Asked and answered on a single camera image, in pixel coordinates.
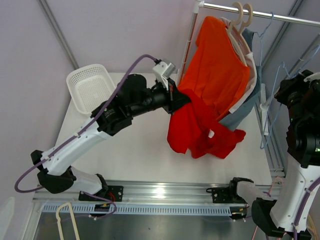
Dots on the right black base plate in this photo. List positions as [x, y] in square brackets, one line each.
[222, 195]

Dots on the beige wooden hanger front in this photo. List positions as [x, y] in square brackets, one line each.
[235, 29]

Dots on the orange t shirt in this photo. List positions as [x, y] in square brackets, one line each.
[215, 73]

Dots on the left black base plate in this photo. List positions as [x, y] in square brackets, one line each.
[114, 193]

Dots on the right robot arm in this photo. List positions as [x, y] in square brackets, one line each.
[289, 212]

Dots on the aluminium mounting rail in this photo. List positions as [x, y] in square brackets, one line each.
[143, 193]

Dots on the white slotted cable duct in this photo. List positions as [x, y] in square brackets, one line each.
[148, 209]

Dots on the white t shirt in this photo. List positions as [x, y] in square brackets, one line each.
[252, 83]

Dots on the white clothes rack post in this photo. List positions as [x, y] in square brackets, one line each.
[196, 8]

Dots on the white perforated plastic basket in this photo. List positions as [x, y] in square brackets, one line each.
[89, 86]

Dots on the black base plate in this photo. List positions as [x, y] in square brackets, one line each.
[222, 195]
[114, 193]

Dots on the white object at corner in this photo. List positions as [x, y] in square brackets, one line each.
[6, 213]

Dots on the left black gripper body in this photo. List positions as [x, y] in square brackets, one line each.
[162, 97]

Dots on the metal clothes rack rail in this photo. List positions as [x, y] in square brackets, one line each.
[265, 15]

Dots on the grey blue t shirt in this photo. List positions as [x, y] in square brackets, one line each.
[232, 121]

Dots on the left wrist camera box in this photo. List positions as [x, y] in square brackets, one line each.
[163, 70]

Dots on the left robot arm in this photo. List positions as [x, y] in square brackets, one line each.
[134, 98]

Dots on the pile of hangers on floor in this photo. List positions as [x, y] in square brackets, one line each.
[259, 235]

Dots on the red t shirt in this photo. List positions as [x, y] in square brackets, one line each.
[194, 127]

